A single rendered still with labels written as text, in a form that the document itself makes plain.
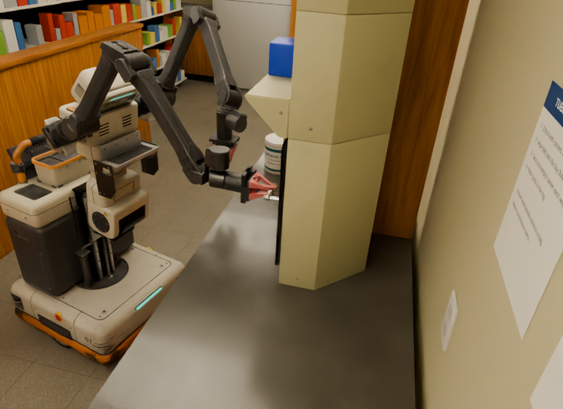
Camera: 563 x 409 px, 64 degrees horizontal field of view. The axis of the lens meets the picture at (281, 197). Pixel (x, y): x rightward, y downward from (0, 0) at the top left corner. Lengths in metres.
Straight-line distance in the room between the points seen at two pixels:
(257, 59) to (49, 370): 4.78
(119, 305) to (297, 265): 1.22
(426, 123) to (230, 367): 0.92
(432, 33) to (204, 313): 1.01
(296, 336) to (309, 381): 0.14
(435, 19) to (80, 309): 1.92
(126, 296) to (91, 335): 0.24
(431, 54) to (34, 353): 2.24
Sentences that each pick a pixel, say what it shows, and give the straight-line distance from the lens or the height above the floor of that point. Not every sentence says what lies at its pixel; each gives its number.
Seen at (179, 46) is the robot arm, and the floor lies 1.45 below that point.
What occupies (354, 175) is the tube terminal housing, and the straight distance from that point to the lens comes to 1.22.
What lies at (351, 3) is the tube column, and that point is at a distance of 1.04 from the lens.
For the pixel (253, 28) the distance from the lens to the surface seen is 6.24.
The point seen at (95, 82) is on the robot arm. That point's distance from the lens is 1.59.
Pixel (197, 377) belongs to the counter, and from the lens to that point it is 1.15.
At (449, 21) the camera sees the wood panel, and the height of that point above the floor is 1.67.
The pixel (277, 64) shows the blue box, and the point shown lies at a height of 1.54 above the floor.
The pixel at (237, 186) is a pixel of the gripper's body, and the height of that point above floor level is 1.20.
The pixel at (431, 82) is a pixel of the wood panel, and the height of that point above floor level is 1.50.
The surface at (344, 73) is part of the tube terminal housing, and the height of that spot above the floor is 1.59.
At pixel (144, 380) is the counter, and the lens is 1.16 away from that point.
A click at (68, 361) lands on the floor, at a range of 2.55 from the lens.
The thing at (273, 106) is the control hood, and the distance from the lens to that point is 1.11.
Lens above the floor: 1.84
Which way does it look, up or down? 30 degrees down
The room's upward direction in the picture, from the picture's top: 4 degrees clockwise
